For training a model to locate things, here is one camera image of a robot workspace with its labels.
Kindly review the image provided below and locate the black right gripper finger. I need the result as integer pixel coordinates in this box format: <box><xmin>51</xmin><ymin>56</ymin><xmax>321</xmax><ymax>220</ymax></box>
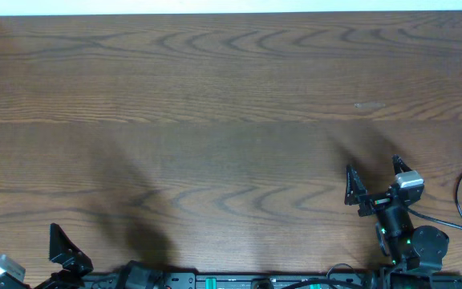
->
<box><xmin>391</xmin><ymin>154</ymin><xmax>411</xmax><ymax>175</ymax></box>
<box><xmin>344</xmin><ymin>165</ymin><xmax>367</xmax><ymax>206</ymax></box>

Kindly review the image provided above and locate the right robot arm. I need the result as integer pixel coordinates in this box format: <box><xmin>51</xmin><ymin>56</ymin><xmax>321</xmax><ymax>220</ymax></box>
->
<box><xmin>344</xmin><ymin>155</ymin><xmax>462</xmax><ymax>289</ymax></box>

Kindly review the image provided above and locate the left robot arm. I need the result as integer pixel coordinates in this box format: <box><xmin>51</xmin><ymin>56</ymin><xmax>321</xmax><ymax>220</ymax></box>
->
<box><xmin>34</xmin><ymin>223</ymin><xmax>94</xmax><ymax>289</ymax></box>

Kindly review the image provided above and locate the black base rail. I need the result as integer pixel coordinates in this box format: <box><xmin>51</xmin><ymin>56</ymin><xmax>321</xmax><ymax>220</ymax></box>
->
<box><xmin>82</xmin><ymin>259</ymin><xmax>462</xmax><ymax>289</ymax></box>

